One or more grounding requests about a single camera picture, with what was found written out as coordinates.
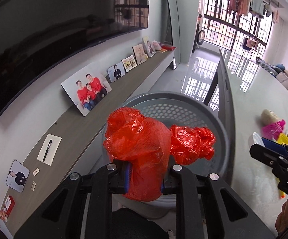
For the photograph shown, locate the yellow plastic lid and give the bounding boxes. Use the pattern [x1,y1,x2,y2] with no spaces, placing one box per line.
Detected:
[277,133,288,145]

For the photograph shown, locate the red plastic bag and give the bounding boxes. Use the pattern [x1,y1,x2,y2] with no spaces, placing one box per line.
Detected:
[103,107,216,202]

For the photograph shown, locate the right hand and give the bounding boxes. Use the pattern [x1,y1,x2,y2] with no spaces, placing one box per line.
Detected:
[275,199,288,234]

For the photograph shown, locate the beige plush toy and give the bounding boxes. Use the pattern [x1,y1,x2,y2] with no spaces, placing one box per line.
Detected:
[261,109,281,126]

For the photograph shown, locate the grey wooden tv console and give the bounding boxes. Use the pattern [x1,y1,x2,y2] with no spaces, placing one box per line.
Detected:
[5,52,174,235]

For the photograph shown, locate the red and white small box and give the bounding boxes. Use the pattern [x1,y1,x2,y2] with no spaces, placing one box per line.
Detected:
[0,195,15,222]

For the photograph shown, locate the small man portrait card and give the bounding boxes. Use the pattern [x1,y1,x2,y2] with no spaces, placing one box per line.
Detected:
[6,160,30,193]

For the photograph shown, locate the black pen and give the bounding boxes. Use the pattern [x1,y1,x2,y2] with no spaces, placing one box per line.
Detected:
[43,140,53,162]

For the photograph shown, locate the white paper sheet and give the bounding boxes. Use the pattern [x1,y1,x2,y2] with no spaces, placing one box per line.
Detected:
[37,134,62,166]

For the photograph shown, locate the metal window grille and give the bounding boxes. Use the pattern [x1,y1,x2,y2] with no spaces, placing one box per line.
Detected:
[199,0,273,58]

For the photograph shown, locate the red item on console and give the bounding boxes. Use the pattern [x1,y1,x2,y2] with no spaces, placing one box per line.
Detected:
[161,44,176,51]

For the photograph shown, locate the pink plush on console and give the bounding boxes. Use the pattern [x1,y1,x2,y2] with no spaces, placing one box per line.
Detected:
[153,40,162,51]

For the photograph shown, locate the leaning floor mirror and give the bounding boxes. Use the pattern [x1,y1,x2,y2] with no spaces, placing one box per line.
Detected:
[164,0,181,70]

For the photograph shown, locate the large family photo frame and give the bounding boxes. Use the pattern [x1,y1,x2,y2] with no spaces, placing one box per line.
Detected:
[61,64,112,117]

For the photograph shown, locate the man portrait photo frame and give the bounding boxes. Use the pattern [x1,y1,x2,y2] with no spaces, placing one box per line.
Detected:
[107,62,126,83]

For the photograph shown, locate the tall leaning photo frame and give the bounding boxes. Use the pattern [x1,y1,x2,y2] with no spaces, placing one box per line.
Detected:
[142,36,156,58]

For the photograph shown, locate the scalloped colourful photo frame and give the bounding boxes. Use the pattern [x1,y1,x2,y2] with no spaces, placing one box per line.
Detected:
[122,55,137,72]

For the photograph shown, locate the baby photo frame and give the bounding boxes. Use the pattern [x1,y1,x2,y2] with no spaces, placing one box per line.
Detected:
[132,44,147,65]

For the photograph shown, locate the black wall television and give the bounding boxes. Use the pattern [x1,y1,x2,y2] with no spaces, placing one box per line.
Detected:
[0,0,149,116]

